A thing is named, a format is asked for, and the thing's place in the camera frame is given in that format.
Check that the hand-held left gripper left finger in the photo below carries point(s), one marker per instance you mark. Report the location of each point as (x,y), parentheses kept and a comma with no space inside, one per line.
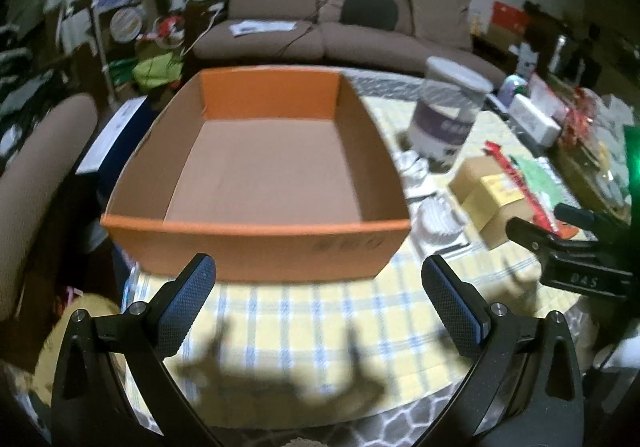
(187,307)

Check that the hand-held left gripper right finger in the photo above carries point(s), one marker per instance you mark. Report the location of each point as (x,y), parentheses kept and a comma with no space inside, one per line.
(452,307)

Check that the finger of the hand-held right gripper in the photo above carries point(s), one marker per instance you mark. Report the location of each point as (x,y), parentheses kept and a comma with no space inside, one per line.
(585,216)
(540,234)

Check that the tan yellow-labelled carton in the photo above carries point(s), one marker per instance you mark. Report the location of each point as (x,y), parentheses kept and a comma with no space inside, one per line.
(480,182)

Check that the orange cardboard box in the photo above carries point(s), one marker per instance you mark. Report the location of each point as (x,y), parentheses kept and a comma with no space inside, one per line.
(250,247)

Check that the white egg slicer package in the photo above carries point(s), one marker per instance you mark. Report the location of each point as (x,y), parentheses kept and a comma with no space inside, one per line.
(435,222)

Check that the clear jar with purple label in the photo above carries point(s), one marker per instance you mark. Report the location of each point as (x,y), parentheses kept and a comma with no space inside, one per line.
(440,122)

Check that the wicker basket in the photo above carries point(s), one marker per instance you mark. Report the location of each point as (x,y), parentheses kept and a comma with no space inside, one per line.
(585,182)

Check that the red long strip packet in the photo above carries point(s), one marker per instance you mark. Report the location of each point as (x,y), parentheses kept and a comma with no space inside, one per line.
(515,177)

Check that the white tissue box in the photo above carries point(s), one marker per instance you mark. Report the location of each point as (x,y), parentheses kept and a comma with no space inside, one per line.
(530,119)

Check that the yellow checked tablecloth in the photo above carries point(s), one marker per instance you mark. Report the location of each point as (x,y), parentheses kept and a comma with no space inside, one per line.
(300,322)

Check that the white red snack bag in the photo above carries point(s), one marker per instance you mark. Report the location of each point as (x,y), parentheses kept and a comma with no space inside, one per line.
(547,94)

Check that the purple green container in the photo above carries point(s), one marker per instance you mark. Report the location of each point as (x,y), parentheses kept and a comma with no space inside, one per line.
(514,89)

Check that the blue white carton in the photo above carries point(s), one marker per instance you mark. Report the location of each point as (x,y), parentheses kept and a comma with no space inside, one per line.
(115,127)

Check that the brown armchair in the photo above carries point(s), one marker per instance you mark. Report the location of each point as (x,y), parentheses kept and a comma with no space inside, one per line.
(45,167)

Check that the red cardboard box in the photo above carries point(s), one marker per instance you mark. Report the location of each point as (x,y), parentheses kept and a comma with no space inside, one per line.
(510,17)

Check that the green bag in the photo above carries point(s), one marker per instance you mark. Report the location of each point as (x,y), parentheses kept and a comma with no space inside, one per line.
(157,72)

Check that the black cushion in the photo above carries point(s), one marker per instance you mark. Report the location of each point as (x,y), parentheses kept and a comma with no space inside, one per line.
(370,9)

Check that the white paper sheet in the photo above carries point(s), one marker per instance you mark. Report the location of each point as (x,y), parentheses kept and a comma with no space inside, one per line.
(260,27)

